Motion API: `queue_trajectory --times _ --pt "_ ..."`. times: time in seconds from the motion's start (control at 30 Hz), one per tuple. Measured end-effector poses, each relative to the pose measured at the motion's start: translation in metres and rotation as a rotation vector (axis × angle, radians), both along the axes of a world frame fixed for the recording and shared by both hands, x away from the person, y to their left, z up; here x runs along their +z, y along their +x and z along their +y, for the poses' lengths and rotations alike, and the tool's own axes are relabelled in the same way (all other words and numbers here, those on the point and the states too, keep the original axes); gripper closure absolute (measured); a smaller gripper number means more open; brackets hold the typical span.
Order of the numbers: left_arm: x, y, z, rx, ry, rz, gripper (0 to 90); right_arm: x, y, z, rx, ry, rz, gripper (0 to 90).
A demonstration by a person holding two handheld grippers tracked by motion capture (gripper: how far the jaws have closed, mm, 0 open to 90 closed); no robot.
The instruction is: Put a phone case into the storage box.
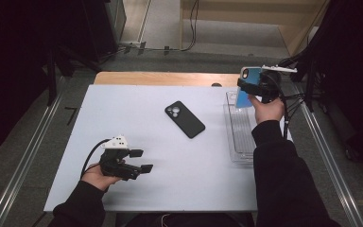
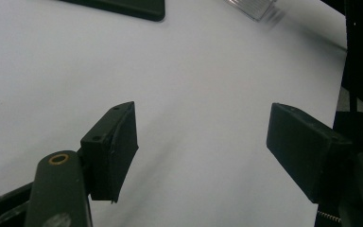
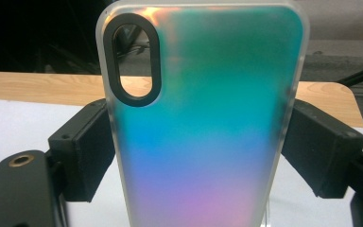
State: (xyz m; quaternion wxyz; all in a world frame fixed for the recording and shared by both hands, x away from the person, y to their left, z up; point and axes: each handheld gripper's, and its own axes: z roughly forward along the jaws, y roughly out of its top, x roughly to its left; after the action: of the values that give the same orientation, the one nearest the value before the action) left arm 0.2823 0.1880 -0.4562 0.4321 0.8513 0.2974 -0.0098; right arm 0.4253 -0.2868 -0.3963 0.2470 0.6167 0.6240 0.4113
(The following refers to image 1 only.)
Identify iridescent phone case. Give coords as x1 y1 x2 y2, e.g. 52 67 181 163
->
235 66 263 109

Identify dark cabinet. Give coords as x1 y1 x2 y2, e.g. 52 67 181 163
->
81 0 128 62

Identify bundle of black floor cables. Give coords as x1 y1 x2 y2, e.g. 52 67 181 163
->
283 93 306 126

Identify aluminium floor rail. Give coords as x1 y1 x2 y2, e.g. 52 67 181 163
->
0 77 65 227
291 83 363 227

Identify white board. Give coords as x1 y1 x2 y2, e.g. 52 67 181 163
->
43 84 294 213

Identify right hand-held gripper cable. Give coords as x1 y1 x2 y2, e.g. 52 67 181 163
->
277 75 292 140

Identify person's right hand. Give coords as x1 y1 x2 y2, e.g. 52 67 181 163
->
248 94 285 125

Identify clear plastic slotted tray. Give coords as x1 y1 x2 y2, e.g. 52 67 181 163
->
222 90 263 165

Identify floor cable with clips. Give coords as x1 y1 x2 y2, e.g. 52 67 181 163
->
117 42 183 56

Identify left hand-held gripper cable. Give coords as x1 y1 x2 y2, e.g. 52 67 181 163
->
80 138 112 179

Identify person's left hand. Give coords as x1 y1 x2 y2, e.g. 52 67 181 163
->
80 163 122 192

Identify hanging black cable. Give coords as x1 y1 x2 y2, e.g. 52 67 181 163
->
181 0 200 52

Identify black phone case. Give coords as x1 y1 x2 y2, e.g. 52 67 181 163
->
164 100 206 139

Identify hand-held gripper cable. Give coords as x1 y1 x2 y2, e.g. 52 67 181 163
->
80 138 112 179
277 75 292 140

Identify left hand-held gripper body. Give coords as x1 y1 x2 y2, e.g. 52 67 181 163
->
99 134 141 182

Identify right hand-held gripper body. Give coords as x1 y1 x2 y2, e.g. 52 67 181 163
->
258 64 298 103

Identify light wooden shelf unit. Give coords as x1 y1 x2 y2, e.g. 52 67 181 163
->
179 0 330 57

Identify black metal stand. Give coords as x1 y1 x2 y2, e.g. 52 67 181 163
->
278 46 320 113
45 45 103 107

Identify dark curtain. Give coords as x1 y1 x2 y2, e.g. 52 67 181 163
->
308 0 363 171
0 0 89 159

